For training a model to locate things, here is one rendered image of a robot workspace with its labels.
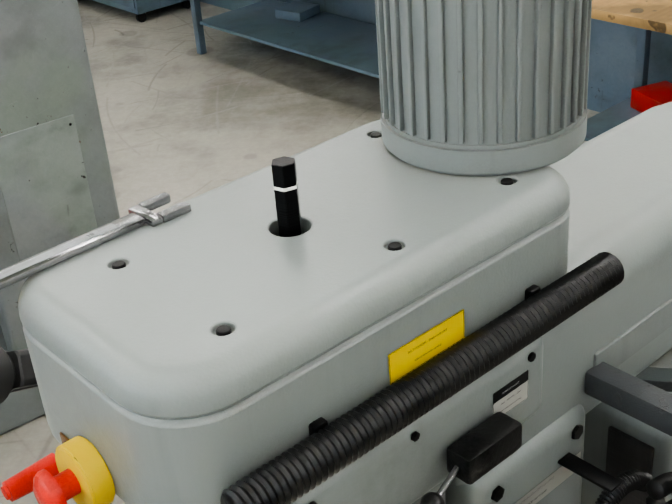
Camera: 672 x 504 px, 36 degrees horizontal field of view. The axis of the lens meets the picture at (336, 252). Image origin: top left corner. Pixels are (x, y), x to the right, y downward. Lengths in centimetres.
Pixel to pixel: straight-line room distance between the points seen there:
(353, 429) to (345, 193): 24
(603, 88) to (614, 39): 30
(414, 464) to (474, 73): 35
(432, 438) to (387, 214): 21
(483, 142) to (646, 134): 47
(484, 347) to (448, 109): 22
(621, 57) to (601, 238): 480
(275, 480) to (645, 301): 57
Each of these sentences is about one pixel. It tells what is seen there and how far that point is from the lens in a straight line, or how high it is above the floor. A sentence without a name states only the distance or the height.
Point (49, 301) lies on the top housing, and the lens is 85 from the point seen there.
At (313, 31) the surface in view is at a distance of 695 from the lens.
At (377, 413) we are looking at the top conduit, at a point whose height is 180.
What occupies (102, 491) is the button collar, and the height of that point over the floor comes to 176.
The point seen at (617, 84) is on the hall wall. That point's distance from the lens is 598.
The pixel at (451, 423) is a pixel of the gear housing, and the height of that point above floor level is 170.
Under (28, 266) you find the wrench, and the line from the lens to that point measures 89.
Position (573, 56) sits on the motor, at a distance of 97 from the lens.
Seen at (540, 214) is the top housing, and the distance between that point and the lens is 93.
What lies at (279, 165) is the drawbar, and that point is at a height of 195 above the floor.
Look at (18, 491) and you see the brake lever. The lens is 97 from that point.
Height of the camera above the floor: 231
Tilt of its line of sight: 29 degrees down
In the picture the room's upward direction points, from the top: 5 degrees counter-clockwise
